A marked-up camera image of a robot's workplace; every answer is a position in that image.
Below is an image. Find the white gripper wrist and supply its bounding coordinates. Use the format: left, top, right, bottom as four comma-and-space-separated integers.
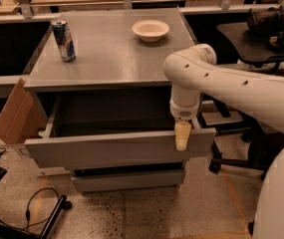
169, 101, 199, 151

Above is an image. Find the grey top drawer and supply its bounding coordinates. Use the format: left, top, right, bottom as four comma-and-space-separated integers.
25, 92, 215, 169

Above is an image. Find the grey drawer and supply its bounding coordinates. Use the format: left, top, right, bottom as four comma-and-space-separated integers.
25, 92, 215, 169
71, 169, 184, 192

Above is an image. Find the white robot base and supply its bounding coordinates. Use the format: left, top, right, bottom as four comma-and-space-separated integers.
252, 148, 284, 239

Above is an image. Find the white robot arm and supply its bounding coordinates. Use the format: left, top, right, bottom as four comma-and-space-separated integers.
163, 44, 284, 133

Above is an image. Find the grey bottom drawer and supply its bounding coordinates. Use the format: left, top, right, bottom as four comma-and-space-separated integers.
71, 169, 184, 192

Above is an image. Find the grey drawer cabinet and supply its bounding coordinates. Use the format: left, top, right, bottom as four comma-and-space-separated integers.
24, 7, 202, 195

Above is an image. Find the black office chair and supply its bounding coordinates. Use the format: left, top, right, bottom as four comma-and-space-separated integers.
209, 22, 284, 179

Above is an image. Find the white paper bowl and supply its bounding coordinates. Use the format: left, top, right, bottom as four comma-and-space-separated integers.
133, 20, 169, 43

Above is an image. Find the black bag on desk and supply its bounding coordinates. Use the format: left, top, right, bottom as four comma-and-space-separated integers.
247, 7, 284, 35

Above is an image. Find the blue silver drink can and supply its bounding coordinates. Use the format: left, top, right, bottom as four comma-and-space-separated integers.
51, 19, 76, 62

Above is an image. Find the brown cardboard box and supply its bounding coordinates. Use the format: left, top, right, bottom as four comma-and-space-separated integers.
0, 77, 70, 177

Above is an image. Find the black wheeled stand base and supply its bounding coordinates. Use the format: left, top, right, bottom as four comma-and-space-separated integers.
0, 195, 72, 239

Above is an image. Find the black cable on floor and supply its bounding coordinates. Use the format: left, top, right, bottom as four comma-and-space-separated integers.
0, 186, 61, 233

